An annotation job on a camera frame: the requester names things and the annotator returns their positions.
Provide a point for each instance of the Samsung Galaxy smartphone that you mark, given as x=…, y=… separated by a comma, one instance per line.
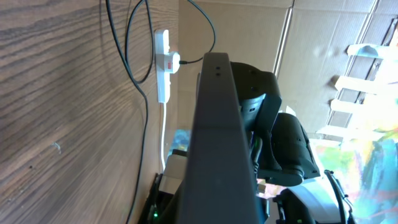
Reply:
x=219, y=184

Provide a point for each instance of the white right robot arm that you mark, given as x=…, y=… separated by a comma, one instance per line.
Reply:
x=281, y=154

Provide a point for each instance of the white charger plug adapter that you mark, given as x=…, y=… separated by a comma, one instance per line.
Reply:
x=169, y=62

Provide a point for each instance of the white power strip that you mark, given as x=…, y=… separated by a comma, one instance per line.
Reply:
x=163, y=78

